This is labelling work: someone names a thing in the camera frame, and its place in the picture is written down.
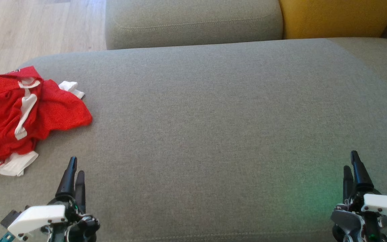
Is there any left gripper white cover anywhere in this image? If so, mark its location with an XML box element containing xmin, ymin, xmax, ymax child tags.
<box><xmin>7</xmin><ymin>156</ymin><xmax>100</xmax><ymax>242</ymax></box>

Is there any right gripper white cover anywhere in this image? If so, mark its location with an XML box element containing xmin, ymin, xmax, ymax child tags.
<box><xmin>331</xmin><ymin>151</ymin><xmax>387</xmax><ymax>242</ymax></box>

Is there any red white sports jersey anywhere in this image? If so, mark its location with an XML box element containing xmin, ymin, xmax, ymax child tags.
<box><xmin>0</xmin><ymin>66</ymin><xmax>93</xmax><ymax>177</ymax></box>

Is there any large grey sofa chaise seat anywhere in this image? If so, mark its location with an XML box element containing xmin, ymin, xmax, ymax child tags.
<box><xmin>0</xmin><ymin>38</ymin><xmax>387</xmax><ymax>242</ymax></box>

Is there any large yellow sofa back cushion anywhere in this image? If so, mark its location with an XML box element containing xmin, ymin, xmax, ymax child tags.
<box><xmin>278</xmin><ymin>0</ymin><xmax>387</xmax><ymax>40</ymax></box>

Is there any long grey sofa seat cushion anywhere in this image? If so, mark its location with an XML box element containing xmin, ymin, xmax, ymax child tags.
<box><xmin>105</xmin><ymin>0</ymin><xmax>284</xmax><ymax>50</ymax></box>

